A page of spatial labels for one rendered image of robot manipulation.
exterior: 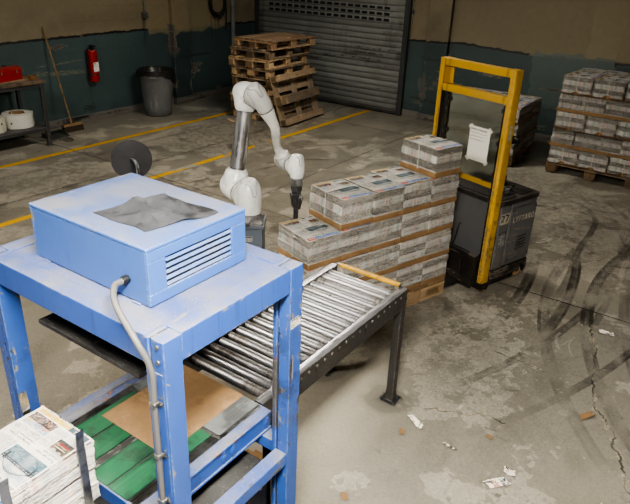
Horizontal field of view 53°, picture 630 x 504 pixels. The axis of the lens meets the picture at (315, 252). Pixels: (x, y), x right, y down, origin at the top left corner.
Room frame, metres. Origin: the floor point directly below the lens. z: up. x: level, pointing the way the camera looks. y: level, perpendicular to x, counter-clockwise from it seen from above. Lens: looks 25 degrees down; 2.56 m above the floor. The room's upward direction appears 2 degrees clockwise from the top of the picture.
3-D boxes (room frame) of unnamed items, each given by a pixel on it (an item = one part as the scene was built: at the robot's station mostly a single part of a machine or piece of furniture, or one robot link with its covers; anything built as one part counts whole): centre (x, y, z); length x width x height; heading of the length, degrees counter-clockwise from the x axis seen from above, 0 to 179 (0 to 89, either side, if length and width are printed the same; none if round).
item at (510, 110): (4.77, -1.42, 0.97); 0.09 x 0.09 x 1.75; 38
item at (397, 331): (3.26, -0.52, 0.34); 0.06 x 0.06 x 0.68; 56
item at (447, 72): (5.29, -1.02, 0.97); 0.09 x 0.09 x 1.75; 38
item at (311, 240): (4.32, -0.30, 0.42); 1.17 x 0.39 x 0.83; 128
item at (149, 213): (1.97, 0.54, 1.78); 0.32 x 0.28 x 0.05; 56
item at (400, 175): (4.60, -0.62, 1.06); 0.37 x 0.28 x 0.01; 37
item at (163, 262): (2.03, 0.62, 1.65); 0.60 x 0.45 x 0.20; 56
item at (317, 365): (2.73, -0.16, 0.74); 1.34 x 0.05 x 0.12; 146
